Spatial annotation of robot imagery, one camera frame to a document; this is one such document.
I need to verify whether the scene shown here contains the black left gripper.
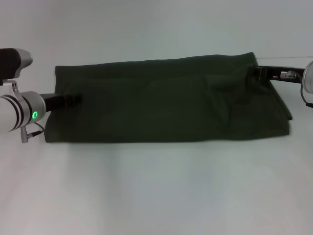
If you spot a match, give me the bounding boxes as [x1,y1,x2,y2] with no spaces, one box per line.
[39,92,83,114]

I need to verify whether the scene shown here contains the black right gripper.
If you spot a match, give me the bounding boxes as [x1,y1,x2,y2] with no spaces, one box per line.
[248,65,306,84]

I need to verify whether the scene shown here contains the dark green t-shirt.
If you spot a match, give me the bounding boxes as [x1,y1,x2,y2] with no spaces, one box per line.
[45,51,293,143]

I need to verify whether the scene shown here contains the right arm gripper cable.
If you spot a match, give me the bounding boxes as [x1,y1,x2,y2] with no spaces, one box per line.
[280,70,313,108]

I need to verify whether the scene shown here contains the arm gripper cable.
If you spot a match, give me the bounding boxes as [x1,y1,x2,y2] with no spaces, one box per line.
[21,122,46,143]
[280,70,313,108]

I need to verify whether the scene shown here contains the left arm gripper cable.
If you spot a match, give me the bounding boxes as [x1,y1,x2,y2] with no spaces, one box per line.
[21,122,46,143]

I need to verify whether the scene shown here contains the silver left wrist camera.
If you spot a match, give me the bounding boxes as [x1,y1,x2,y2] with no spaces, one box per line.
[0,47,33,81]

